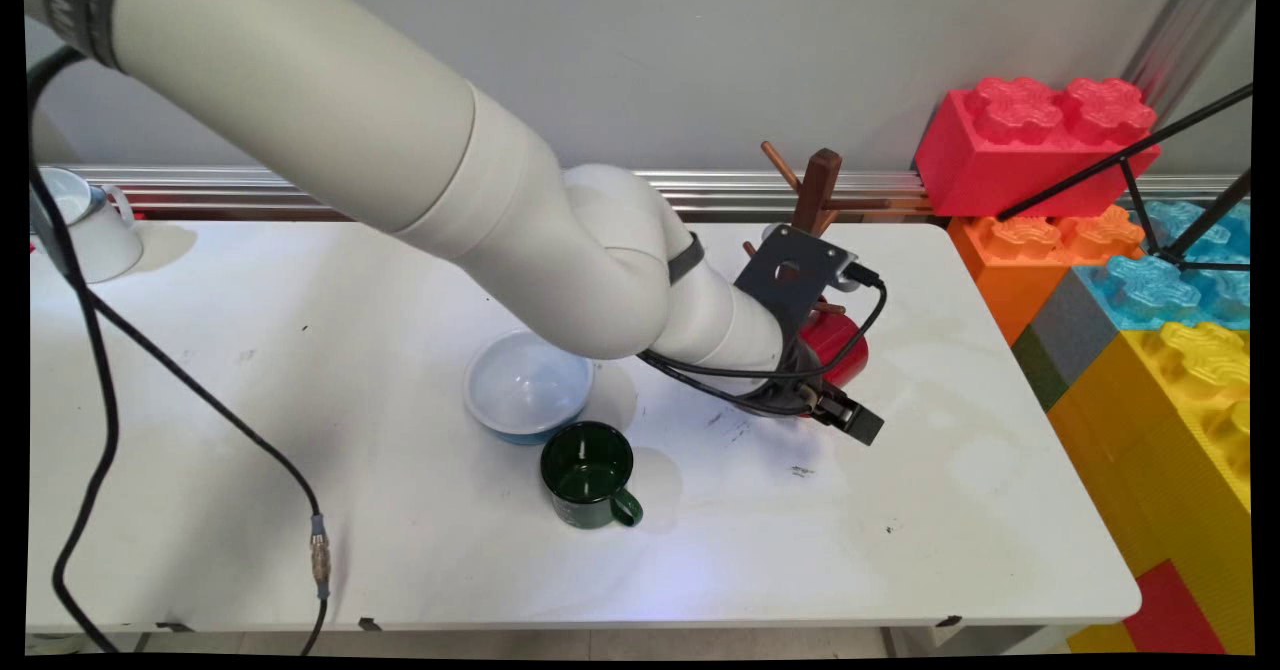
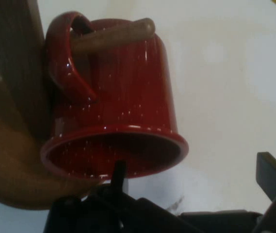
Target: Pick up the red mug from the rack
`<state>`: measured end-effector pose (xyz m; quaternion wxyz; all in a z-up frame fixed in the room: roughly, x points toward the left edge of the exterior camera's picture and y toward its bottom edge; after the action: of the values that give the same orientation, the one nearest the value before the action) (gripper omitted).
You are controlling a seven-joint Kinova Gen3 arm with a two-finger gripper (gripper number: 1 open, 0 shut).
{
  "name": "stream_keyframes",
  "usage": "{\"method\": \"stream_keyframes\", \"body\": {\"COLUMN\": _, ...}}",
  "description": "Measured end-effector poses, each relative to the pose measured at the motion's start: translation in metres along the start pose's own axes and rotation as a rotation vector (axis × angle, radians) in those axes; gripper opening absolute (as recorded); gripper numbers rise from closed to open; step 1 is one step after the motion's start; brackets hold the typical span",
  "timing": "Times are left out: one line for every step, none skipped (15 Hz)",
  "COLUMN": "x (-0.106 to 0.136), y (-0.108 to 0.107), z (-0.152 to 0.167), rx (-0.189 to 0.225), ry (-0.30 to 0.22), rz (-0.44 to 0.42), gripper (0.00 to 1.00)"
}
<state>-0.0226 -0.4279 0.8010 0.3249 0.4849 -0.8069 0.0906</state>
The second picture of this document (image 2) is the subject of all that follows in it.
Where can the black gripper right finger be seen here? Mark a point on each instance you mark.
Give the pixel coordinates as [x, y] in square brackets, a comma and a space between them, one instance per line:
[271, 174]

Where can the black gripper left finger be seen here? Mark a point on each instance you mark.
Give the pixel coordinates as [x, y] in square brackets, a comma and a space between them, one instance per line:
[118, 177]

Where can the brown wooden mug tree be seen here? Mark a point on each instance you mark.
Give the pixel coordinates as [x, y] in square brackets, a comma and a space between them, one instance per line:
[14, 72]

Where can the red speckled mug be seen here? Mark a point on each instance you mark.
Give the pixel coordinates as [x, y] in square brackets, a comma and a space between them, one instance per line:
[128, 97]

